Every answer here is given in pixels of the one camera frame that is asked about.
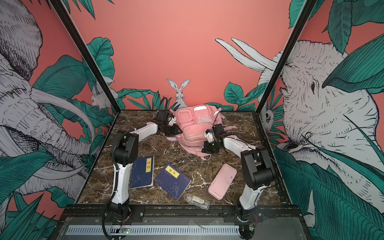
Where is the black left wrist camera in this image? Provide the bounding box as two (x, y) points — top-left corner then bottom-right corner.
(155, 110), (172, 124)

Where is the pink pencil case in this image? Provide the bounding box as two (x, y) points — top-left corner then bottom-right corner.
(208, 164), (237, 201)

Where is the black corner frame post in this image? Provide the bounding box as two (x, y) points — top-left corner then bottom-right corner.
(256, 0), (317, 115)
(50, 0), (121, 114)

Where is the white perforated vent strip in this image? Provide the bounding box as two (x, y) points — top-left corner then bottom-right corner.
(65, 225), (240, 237)

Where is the dark blue book yellow label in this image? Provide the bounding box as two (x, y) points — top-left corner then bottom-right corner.
(154, 163), (192, 200)

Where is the black right corner frame post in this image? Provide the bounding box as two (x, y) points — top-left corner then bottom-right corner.
(256, 0), (317, 115)

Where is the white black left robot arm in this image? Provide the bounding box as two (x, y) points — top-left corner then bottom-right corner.
(106, 122), (182, 213)

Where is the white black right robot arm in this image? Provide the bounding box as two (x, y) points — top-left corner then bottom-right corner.
(202, 135), (277, 211)

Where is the black left corner frame post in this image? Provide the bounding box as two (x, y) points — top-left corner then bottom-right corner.
(50, 0), (121, 114)

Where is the clear plastic eraser box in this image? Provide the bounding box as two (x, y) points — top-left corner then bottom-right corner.
(185, 194), (210, 210)

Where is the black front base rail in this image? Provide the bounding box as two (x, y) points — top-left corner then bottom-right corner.
(59, 204), (305, 225)

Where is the pink student backpack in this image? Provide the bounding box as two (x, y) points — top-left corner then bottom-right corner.
(167, 105), (237, 160)

